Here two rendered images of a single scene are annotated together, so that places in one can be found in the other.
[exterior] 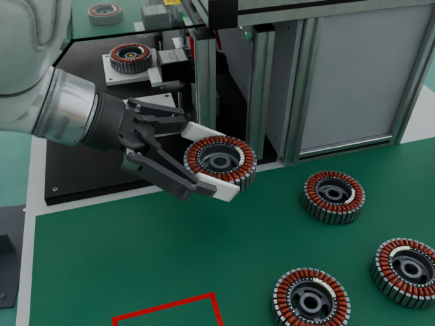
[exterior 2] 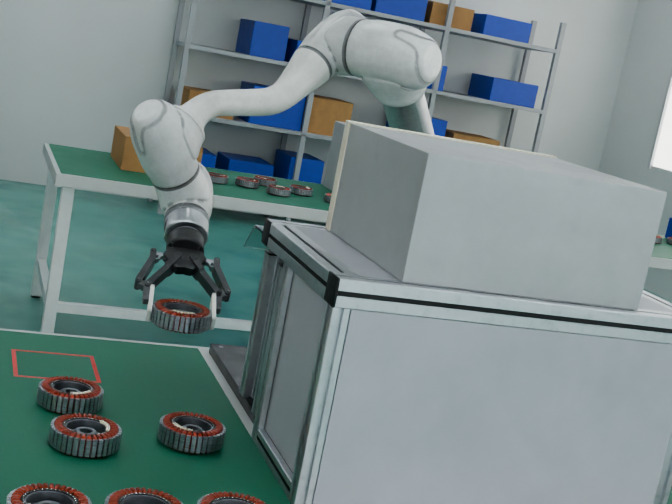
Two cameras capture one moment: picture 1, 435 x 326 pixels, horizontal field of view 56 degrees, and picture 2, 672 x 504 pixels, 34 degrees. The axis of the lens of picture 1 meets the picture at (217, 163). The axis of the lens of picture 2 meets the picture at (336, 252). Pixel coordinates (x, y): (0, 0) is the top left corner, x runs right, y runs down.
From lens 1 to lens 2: 206 cm
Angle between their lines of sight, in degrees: 80
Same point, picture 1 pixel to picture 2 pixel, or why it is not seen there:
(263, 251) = (135, 404)
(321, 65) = (287, 325)
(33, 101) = (167, 202)
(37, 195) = not seen: hidden behind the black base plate
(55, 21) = (142, 142)
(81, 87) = (186, 214)
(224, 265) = (125, 390)
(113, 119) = (174, 235)
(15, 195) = not seen: outside the picture
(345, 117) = (286, 414)
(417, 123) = not seen: outside the picture
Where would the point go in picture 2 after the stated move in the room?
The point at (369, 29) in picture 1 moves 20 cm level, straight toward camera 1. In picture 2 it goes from (307, 305) to (197, 275)
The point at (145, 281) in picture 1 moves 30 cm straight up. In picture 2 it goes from (120, 367) to (144, 220)
